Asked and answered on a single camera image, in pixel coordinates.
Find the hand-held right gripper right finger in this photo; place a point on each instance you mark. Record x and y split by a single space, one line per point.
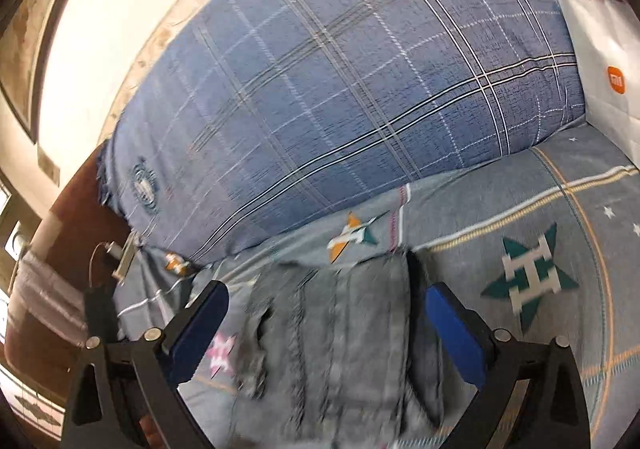
460 334

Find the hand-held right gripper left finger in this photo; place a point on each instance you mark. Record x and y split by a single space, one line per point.
200 329

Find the grey denim pants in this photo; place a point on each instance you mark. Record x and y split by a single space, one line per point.
340 339

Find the beige power bank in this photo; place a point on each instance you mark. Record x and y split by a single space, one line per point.
125 261

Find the black flat device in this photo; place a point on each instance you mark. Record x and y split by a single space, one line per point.
100 311

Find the grey star-print bed sheet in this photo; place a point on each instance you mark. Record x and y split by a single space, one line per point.
500 209

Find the brown wooden headboard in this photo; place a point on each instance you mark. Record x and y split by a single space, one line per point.
80 214

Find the blue plaid pillow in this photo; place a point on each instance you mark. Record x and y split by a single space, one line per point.
350 79

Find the white paper bag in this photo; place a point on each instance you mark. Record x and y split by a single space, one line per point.
600 39

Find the white wall socket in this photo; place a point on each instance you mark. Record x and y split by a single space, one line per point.
15 241

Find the wooden wall frame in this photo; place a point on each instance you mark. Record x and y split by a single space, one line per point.
20 54

